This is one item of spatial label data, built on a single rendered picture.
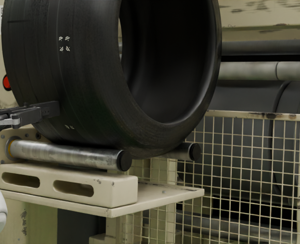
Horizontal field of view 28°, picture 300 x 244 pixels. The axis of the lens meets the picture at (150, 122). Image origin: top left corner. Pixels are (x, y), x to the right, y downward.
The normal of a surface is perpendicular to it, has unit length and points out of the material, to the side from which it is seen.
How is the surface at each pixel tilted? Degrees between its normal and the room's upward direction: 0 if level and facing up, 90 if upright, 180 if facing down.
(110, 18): 89
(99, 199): 90
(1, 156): 90
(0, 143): 90
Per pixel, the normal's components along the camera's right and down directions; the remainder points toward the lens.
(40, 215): 0.81, 0.05
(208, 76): -0.52, -0.40
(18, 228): -0.58, 0.03
